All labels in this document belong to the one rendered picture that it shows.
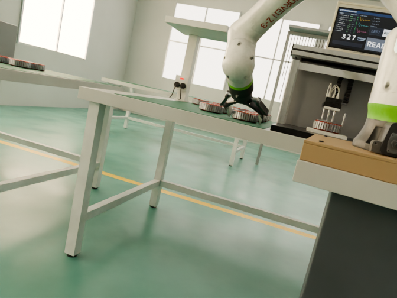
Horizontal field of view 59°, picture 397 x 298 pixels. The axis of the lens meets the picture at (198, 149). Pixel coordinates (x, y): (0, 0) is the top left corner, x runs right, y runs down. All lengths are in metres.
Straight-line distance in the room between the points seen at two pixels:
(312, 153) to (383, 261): 0.24
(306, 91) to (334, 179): 1.15
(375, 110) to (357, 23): 0.97
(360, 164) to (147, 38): 8.40
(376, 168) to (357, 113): 1.14
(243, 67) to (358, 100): 0.75
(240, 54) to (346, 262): 0.72
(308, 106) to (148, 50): 7.30
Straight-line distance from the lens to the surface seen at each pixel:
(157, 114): 1.36
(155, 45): 8.78
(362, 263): 0.75
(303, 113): 1.76
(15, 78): 1.79
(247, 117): 1.48
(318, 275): 0.77
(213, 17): 8.45
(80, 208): 1.63
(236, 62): 1.18
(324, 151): 0.65
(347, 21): 1.69
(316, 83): 1.77
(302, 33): 5.21
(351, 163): 0.65
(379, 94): 0.76
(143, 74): 8.82
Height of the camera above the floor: 0.82
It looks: 9 degrees down
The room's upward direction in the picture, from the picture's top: 12 degrees clockwise
